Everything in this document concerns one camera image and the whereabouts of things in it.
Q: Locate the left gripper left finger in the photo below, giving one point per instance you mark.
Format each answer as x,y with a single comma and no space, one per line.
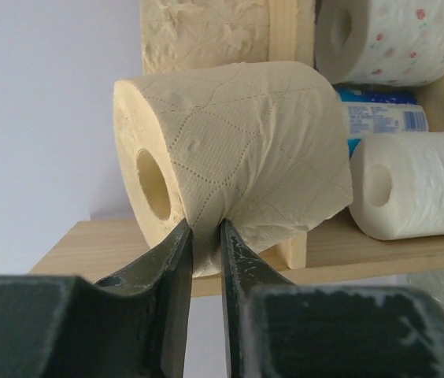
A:
131,323

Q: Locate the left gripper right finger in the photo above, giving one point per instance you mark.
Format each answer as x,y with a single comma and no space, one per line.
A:
276,328

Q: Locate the brown roll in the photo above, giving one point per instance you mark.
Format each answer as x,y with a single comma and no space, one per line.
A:
261,145
181,35

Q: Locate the plain white roll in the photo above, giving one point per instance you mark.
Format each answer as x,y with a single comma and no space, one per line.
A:
398,185

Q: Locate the blue white roll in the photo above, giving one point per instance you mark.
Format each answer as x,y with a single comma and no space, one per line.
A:
366,113

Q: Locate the white patterned roll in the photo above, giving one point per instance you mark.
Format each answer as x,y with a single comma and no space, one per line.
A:
393,43

